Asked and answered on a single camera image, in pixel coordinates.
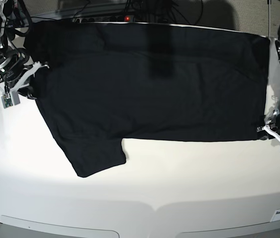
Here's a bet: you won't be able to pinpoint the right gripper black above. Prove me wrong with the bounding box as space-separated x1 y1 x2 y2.
0 56 50 95

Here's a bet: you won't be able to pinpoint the black T-shirt with print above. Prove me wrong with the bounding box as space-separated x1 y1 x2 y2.
24 21 270 178

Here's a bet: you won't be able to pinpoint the black power strip red light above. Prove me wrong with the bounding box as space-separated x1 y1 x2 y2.
73 15 131 23

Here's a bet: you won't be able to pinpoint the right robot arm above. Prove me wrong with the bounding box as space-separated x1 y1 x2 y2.
0 0 46 100

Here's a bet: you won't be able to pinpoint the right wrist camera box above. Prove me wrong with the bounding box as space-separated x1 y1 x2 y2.
1 91 20 109

